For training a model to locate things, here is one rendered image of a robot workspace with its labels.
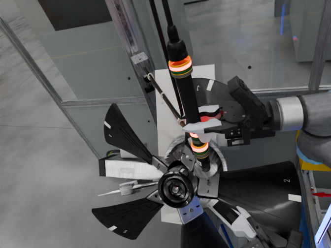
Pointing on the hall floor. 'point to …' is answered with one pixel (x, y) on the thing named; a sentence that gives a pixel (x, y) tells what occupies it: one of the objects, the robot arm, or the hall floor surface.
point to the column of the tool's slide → (151, 102)
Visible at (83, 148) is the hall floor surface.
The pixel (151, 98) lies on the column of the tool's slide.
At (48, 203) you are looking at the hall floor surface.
